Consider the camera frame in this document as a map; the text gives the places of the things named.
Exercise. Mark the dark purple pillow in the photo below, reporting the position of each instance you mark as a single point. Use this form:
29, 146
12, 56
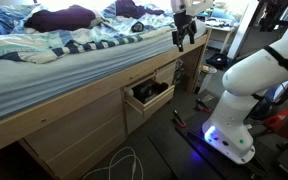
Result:
72, 18

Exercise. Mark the red object behind robot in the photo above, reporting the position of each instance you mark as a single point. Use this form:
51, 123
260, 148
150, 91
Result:
275, 121

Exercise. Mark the striped blue white duvet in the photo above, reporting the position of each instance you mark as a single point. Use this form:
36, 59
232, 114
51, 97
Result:
29, 45

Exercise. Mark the black clothes in drawer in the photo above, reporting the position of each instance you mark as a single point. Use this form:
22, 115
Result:
145, 92

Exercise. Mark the light blue mattress sheet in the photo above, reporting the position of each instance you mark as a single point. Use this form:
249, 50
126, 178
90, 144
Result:
24, 84

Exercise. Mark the round bin with plate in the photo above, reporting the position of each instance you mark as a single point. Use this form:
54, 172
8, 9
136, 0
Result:
206, 72

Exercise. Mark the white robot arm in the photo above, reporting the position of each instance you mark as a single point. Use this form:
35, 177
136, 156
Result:
245, 84

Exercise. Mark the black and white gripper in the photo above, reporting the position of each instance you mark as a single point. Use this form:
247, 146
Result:
184, 14

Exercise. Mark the dark purple clothing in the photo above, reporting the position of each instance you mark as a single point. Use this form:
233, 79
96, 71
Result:
129, 9

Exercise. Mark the red black clamp right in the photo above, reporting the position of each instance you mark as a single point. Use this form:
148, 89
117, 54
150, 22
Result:
202, 106

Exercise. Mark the wooden bed frame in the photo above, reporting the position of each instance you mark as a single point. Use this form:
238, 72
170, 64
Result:
71, 133

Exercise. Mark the white desk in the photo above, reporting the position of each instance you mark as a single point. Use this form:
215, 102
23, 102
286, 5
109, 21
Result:
222, 32

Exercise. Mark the open wooden drawer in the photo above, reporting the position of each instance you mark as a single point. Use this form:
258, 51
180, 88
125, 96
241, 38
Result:
146, 110

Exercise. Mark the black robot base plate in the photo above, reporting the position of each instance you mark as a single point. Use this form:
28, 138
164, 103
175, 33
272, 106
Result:
267, 164

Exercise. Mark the small black sock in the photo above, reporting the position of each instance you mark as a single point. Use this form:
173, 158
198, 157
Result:
137, 27

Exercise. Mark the red black clamp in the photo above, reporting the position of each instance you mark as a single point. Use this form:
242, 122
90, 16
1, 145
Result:
178, 119
202, 106

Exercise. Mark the red black clamp left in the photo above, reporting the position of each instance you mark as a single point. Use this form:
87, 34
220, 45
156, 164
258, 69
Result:
178, 119

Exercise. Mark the black bag on floor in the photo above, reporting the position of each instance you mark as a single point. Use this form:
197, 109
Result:
219, 61

